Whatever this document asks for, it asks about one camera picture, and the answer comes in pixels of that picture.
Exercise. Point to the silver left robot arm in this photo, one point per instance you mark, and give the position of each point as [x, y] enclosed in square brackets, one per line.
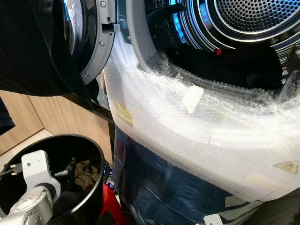
[33, 208]

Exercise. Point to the dark blue washing machine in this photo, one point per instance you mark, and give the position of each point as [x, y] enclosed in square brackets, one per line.
[154, 187]

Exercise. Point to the khaki crumpled garment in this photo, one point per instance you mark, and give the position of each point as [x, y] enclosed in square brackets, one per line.
[87, 174]

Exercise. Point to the black round laundry bucket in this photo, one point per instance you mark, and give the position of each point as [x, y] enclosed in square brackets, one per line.
[96, 187]

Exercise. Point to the blue white printed package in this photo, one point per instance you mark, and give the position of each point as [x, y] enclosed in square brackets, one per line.
[108, 171]

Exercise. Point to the red plastic stool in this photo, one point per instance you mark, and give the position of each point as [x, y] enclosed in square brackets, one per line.
[111, 208]

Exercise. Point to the light wood cabinet panel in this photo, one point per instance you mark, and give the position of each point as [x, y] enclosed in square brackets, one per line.
[51, 117]

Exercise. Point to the yellow rectangular warning label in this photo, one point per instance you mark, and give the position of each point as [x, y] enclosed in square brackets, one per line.
[124, 114]

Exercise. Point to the dark navy cloth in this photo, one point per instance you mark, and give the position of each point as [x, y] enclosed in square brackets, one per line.
[5, 117]

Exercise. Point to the clear bubble wrap sheet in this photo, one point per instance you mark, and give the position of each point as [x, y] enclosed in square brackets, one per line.
[187, 136]

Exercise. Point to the round washer door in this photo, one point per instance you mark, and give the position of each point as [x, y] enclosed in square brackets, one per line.
[101, 47]

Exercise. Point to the black hanging garment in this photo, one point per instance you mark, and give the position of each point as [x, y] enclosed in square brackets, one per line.
[33, 47]

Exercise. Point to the white tape strip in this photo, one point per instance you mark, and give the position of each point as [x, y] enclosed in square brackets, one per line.
[192, 99]

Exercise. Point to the grey rubber door gasket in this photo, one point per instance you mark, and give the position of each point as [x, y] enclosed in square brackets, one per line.
[136, 33]

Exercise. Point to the dark crumpled clothing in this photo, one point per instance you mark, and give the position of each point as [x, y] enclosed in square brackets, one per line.
[229, 68]

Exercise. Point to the small red drum tab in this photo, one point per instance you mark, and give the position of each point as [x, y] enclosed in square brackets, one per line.
[218, 51]

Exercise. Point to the black drum lifter paddle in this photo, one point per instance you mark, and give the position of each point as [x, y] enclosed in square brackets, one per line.
[164, 14]

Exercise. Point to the chrome perforated washer drum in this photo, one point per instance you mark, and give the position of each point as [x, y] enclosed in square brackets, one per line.
[253, 14]

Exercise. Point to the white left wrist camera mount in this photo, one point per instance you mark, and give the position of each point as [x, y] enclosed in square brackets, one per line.
[37, 168]

